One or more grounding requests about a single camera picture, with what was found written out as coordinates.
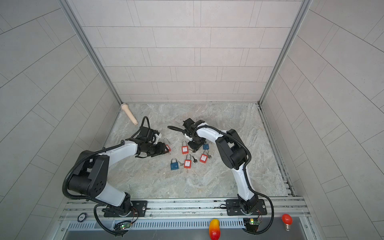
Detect metal base rail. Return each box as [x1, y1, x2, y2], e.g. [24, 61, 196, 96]
[59, 197, 310, 231]

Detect circuit board with wires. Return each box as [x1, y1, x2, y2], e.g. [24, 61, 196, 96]
[114, 221, 132, 233]
[243, 218, 261, 234]

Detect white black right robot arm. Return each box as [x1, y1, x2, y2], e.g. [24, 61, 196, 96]
[168, 119, 275, 235]

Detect red yellow toy fruit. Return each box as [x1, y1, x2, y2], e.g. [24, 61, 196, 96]
[209, 219, 221, 240]

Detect red padlock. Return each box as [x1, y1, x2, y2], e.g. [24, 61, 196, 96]
[184, 154, 192, 169]
[164, 139, 171, 154]
[182, 141, 189, 155]
[200, 150, 209, 164]

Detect left circuit board with wires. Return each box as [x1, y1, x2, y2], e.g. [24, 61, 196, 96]
[114, 221, 132, 233]

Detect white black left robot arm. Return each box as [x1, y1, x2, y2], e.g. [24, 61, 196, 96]
[62, 116, 170, 237]

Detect right circuit board with wires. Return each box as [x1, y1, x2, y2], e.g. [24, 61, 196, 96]
[243, 218, 261, 234]

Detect dark poker chip on rail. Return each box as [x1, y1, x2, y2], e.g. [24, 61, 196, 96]
[77, 213, 88, 223]

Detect red light bulb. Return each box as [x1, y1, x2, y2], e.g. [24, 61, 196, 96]
[282, 214, 293, 231]

